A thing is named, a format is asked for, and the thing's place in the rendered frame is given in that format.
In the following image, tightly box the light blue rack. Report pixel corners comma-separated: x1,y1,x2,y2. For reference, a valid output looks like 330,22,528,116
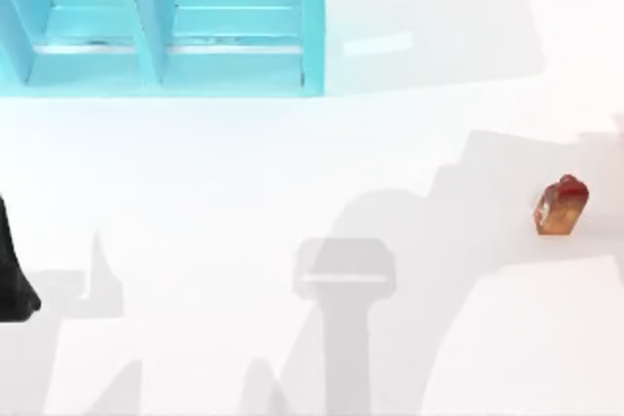
0,0,327,98

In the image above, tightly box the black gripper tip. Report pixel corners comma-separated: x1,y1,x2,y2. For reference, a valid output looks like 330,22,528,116
0,196,43,325

